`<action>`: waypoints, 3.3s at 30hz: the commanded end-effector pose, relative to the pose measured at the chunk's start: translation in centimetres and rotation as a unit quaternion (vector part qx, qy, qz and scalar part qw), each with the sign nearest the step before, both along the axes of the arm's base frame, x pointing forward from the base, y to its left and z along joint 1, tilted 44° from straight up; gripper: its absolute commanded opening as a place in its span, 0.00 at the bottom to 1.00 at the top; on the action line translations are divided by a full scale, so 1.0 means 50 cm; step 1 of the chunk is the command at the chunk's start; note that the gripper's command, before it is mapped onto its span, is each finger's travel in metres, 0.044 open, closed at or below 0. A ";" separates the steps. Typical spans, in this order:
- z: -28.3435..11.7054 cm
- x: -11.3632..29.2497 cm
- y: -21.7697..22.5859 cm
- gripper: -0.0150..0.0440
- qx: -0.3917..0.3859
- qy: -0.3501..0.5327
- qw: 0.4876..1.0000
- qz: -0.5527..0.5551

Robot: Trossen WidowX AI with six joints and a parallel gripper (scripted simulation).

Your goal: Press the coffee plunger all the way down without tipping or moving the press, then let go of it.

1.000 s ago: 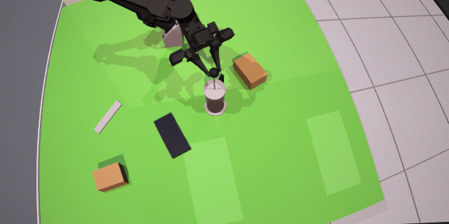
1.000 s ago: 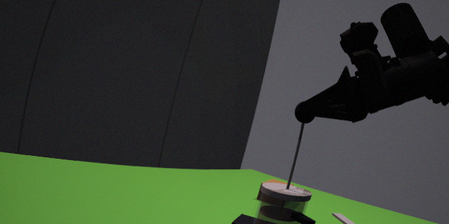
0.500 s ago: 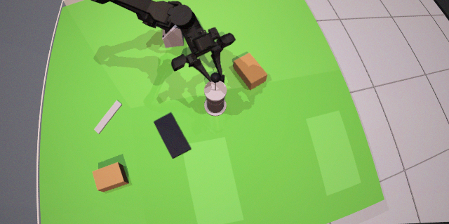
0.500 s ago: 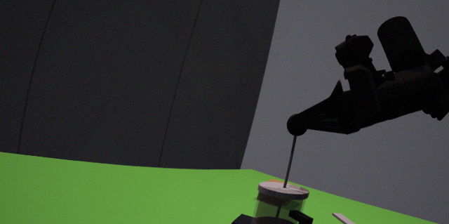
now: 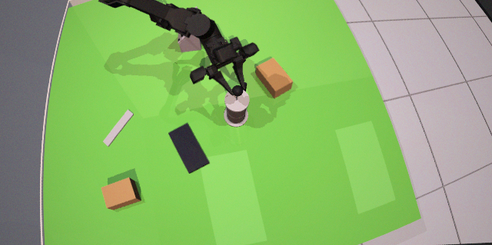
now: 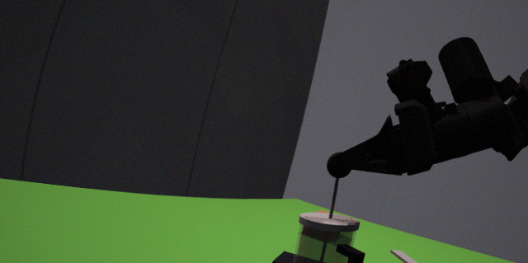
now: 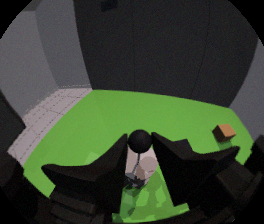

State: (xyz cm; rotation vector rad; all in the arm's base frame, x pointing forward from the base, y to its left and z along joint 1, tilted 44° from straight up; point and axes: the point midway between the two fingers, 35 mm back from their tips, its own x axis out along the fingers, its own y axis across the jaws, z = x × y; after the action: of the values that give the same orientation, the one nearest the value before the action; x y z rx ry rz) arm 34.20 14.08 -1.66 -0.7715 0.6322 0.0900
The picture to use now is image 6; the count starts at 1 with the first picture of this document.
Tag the french press coffee maker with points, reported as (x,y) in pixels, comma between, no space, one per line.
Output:
(328,237)

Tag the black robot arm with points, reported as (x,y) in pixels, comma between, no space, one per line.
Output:
(503,127)

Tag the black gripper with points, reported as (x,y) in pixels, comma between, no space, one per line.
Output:
(415,144)

